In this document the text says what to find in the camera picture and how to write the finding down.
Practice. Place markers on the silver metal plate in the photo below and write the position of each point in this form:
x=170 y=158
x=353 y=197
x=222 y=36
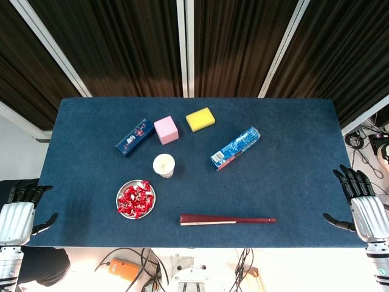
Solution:
x=125 y=186

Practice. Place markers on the yellow sponge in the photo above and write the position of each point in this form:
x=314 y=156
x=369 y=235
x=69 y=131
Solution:
x=200 y=119

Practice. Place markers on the pink cube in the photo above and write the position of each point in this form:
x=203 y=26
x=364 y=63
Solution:
x=165 y=129

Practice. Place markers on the white silver robot base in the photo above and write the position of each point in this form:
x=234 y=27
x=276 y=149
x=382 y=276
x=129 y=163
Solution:
x=188 y=280

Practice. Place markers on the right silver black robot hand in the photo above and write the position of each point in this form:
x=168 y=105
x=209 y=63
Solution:
x=367 y=219

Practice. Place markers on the white round device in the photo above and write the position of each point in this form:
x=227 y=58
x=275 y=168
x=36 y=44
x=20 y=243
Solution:
x=385 y=153

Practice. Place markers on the orange power box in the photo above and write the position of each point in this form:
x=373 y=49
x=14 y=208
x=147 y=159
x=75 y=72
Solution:
x=123 y=269

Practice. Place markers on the light blue toothpaste box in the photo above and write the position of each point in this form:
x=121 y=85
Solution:
x=235 y=149

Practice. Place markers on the white double frame post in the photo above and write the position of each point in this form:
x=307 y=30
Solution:
x=183 y=61

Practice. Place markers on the blue felt tablecloth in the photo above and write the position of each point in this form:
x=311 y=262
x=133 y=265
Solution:
x=273 y=188

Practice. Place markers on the tan wooden piece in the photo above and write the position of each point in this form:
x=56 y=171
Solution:
x=253 y=278

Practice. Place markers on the white partition frame post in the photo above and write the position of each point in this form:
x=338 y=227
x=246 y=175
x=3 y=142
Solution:
x=51 y=45
x=18 y=119
x=364 y=117
x=283 y=45

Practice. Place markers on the dark blue long box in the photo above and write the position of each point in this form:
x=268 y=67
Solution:
x=133 y=138

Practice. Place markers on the dark brown pleated curtain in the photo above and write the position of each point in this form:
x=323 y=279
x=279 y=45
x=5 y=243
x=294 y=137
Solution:
x=349 y=45
x=237 y=45
x=121 y=45
x=24 y=76

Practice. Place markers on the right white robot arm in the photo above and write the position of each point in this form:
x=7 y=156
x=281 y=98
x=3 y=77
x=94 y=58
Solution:
x=378 y=261

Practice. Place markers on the red folded fan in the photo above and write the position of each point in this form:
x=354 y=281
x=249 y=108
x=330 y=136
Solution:
x=212 y=219

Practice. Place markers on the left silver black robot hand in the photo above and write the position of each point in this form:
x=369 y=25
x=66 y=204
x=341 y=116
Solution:
x=15 y=222

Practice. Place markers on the white paper cup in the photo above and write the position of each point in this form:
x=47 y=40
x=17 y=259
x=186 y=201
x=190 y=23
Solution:
x=164 y=165

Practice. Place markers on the small black box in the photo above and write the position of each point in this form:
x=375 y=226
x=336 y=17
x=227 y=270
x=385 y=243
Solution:
x=375 y=140

